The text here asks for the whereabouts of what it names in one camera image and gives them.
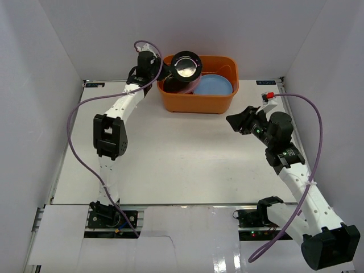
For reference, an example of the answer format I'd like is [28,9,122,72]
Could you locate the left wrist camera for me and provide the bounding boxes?
[135,43,159,57]

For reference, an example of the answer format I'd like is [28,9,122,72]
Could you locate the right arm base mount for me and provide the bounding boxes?
[232,209,280,242]

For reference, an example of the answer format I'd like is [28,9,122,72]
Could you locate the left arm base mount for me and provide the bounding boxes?
[84,210,143,239]

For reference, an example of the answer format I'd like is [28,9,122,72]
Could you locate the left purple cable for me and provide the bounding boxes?
[67,40,164,238]

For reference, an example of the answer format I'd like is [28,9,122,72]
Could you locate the glossy black plate front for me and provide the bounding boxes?
[169,51,202,82]

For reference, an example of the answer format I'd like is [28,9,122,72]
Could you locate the blue plastic plate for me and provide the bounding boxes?
[193,74,233,96]

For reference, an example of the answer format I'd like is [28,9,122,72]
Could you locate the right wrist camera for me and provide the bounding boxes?
[256,92,278,115]

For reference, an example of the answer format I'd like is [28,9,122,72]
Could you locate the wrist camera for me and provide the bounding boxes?
[256,92,278,115]
[135,43,159,57]

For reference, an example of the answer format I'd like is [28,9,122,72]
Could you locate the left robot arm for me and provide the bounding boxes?
[90,51,163,227]

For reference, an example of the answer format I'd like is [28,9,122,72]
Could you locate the pink plastic plate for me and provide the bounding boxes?
[179,73,201,94]

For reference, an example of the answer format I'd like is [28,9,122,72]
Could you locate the orange plastic bin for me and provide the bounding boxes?
[157,55,239,114]

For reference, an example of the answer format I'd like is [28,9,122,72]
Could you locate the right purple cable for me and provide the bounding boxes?
[247,93,324,264]

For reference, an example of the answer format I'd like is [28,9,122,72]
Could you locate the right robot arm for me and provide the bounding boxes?
[226,106,361,270]

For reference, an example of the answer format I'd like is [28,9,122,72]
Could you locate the purple cable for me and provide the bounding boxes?
[67,40,164,238]
[247,93,324,264]

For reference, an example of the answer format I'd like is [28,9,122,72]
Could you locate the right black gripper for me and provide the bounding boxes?
[226,106,275,148]

